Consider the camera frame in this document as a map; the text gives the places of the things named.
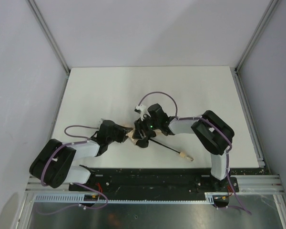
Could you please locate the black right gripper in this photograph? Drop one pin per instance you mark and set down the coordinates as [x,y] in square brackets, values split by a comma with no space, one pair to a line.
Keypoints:
[141,130]

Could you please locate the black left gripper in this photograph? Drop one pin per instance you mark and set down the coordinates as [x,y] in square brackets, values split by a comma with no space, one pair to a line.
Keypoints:
[120,133]

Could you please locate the beige folding umbrella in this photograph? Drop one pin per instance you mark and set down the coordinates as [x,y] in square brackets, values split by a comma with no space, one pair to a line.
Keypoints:
[180,153]

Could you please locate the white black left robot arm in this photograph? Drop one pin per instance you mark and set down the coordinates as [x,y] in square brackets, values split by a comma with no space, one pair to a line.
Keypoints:
[53,165]

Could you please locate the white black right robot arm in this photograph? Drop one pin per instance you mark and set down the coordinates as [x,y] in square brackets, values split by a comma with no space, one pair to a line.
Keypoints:
[214,134]

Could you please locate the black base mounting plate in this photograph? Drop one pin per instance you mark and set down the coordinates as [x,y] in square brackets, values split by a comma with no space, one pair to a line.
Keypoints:
[156,184]

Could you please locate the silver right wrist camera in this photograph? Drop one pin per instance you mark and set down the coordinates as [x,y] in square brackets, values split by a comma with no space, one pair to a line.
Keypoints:
[142,111]

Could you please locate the left aluminium corner post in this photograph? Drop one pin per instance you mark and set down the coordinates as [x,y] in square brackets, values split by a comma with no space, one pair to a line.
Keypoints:
[48,34]

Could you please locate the aluminium corner post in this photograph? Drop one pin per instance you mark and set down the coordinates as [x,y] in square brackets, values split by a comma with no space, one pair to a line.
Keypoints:
[48,34]
[264,21]

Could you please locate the right aluminium corner post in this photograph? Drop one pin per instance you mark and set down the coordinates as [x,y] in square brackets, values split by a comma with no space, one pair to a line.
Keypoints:
[264,21]

